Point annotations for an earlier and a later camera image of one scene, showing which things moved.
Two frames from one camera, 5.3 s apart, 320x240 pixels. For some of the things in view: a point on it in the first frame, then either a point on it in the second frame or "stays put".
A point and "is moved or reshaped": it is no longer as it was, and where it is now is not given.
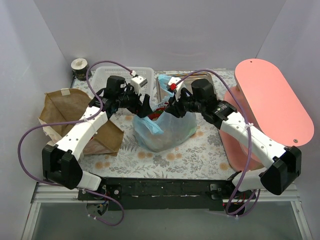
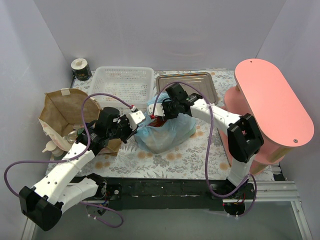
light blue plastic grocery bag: x=158 y=135 is moved or reshaped
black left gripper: x=137 y=104 -> x=127 y=126
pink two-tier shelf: x=264 y=100 stays put
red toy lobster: x=157 y=113 is moved or reshaped
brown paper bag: x=64 y=105 stays put
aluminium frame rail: x=45 y=192 stays put
